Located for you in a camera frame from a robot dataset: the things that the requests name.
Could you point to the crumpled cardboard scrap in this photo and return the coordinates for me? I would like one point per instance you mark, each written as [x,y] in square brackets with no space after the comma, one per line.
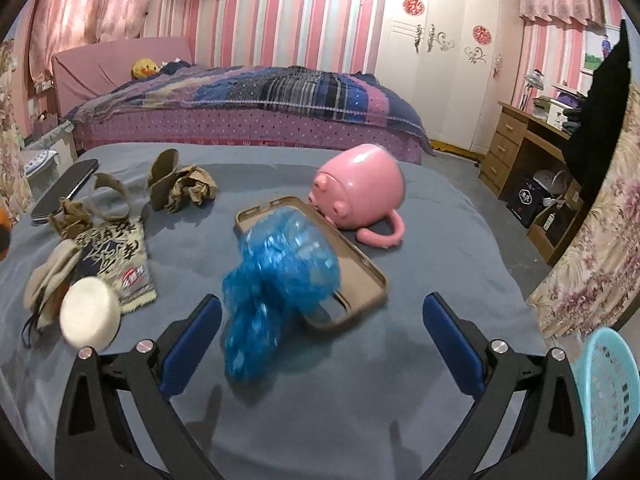
[70,220]

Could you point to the patchwork bed blanket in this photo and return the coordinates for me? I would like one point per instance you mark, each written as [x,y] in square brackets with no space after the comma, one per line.
[280,90]

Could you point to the brown phone case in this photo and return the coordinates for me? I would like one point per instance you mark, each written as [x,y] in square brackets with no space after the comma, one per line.
[362,280]

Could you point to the pink pig cup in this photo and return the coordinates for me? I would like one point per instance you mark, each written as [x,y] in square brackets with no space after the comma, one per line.
[360,180]

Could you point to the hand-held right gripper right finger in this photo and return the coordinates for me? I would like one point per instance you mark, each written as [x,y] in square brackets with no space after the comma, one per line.
[450,345]

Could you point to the beige cloth pouch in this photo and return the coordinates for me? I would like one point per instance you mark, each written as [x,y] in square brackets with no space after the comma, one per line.
[50,280]

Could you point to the white fan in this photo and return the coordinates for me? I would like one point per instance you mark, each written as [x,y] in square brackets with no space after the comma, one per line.
[547,180]

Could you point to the black box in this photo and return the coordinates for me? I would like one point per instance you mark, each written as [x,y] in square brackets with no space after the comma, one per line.
[524,202]

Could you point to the torn cardboard tube piece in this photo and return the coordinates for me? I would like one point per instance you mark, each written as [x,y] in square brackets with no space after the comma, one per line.
[162,175]

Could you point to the white nightstand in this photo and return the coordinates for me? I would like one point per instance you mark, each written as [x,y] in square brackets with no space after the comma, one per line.
[47,155]

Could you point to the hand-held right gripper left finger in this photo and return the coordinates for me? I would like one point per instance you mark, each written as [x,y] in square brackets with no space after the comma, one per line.
[192,340]

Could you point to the cream wardrobe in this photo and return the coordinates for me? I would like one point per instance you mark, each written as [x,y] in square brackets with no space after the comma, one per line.
[450,75]

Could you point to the wooden desk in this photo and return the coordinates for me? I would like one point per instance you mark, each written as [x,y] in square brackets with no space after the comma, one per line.
[505,145]

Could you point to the brown paper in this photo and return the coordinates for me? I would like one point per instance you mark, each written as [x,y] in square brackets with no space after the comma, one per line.
[192,187]

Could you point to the white box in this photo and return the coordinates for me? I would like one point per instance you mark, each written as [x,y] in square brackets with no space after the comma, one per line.
[552,110]

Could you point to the printed snack wrapper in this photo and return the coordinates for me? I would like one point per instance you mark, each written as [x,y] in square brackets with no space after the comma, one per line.
[115,260]

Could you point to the pink window curtain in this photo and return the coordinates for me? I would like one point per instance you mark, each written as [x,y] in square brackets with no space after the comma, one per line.
[85,10]

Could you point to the desk lamp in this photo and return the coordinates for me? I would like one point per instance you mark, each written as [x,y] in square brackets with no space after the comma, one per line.
[531,82]

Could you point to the black hanging garment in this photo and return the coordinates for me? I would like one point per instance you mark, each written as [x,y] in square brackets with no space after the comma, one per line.
[605,110]

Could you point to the blue plastic bag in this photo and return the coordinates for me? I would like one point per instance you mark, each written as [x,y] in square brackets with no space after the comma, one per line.
[280,270]

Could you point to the pink headboard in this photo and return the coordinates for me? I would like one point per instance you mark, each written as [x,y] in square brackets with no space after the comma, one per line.
[95,70]

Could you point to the yellow duck plush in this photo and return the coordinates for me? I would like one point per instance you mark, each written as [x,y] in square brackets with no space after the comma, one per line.
[144,69]

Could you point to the dark blue cloth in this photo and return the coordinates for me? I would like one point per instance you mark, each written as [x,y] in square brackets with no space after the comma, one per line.
[175,66]

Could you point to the floral cloth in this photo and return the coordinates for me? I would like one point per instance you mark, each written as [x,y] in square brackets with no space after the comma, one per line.
[12,150]
[600,240]

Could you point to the grey table cloth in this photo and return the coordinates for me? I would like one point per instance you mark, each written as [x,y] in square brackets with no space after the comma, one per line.
[320,410]

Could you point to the black remote control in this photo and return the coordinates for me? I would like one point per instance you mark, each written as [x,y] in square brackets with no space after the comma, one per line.
[65,190]

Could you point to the turquoise plastic basket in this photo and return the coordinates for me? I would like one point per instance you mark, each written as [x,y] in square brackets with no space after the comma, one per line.
[610,390]

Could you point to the orange object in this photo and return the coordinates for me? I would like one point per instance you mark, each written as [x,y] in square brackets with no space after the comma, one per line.
[4,230]

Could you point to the white round soap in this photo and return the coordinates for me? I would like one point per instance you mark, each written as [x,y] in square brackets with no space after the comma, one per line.
[90,315]

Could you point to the bed with purple dotted sheet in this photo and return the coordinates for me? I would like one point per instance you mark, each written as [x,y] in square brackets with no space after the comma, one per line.
[240,127]

